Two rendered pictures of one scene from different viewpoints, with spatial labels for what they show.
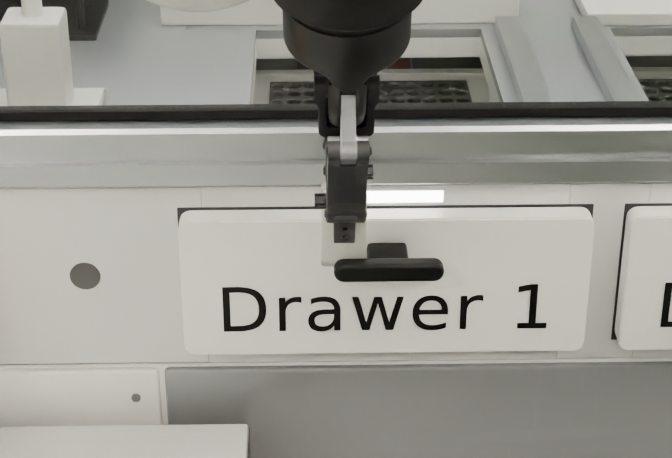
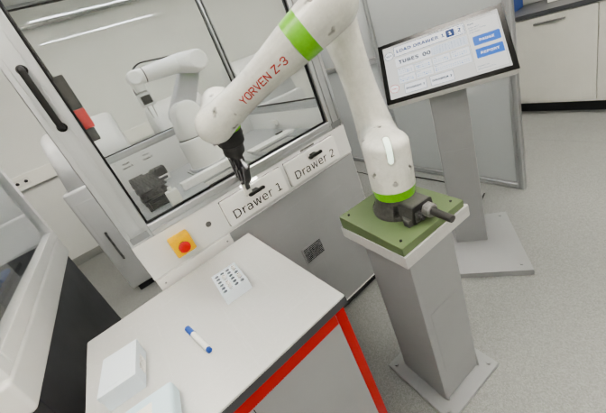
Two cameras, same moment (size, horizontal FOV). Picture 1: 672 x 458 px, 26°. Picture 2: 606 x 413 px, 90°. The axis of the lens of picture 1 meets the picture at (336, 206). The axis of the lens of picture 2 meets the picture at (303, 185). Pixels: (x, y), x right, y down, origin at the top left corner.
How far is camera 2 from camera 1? 0.39 m
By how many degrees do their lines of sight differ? 24
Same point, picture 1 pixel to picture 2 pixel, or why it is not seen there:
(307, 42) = (231, 152)
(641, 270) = (289, 172)
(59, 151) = (193, 203)
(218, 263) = (229, 206)
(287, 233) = (237, 196)
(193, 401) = (236, 235)
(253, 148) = (224, 185)
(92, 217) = (205, 212)
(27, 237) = (195, 223)
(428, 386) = (270, 210)
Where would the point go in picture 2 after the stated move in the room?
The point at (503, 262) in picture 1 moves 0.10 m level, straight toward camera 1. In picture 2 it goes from (270, 181) to (280, 187)
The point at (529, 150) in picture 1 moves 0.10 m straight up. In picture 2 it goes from (264, 162) to (254, 141)
